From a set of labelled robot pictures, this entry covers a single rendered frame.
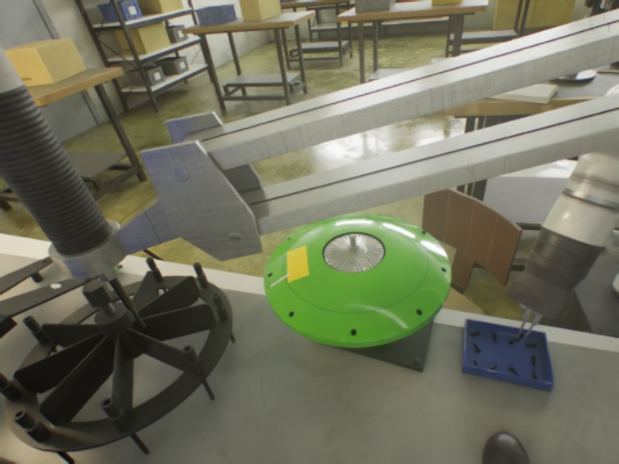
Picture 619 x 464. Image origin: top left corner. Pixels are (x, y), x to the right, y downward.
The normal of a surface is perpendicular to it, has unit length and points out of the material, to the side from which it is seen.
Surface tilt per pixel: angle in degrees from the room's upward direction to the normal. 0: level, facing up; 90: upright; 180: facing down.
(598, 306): 0
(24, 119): 90
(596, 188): 63
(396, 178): 9
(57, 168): 90
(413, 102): 90
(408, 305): 24
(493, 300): 0
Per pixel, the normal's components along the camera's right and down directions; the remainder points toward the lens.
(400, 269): 0.05, -0.71
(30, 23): 0.94, 0.12
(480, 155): -0.26, -0.75
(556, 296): -0.70, 0.00
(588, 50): 0.06, 0.61
